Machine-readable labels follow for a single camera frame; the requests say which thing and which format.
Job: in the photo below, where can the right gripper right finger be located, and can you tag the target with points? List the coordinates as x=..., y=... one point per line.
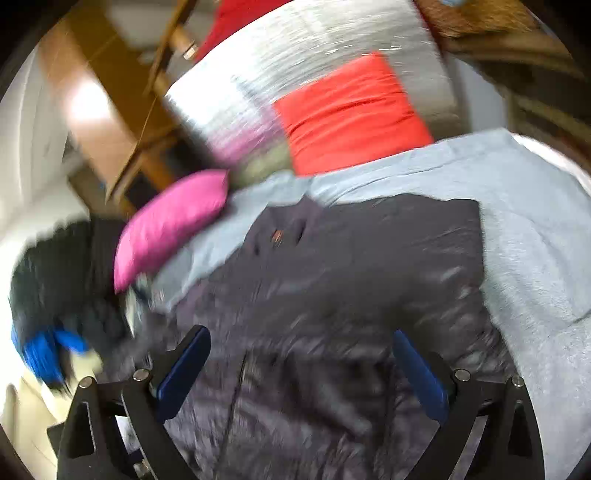
x=510, y=444

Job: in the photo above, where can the dark purple quilted jacket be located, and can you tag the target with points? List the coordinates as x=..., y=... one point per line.
x=301, y=381

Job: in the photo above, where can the red velvet cloth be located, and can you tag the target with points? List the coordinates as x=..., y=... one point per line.
x=231, y=16

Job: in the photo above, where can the silver foil insulation panel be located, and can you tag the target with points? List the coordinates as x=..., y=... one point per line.
x=224, y=103

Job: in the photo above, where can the pink cushion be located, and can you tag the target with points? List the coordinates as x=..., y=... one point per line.
x=166, y=222

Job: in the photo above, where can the black puffer jacket pile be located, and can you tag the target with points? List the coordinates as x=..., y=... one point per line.
x=66, y=281

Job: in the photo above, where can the red cushion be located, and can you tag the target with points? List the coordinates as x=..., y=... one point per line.
x=358, y=113

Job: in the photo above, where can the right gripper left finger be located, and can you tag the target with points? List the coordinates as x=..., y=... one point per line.
x=114, y=427

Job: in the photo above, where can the wooden cabinet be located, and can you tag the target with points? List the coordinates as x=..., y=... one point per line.
x=131, y=142

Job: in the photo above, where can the grey fleece blanket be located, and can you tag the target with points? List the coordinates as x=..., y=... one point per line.
x=535, y=209

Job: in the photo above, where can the blue jacket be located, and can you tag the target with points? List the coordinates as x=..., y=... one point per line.
x=41, y=354

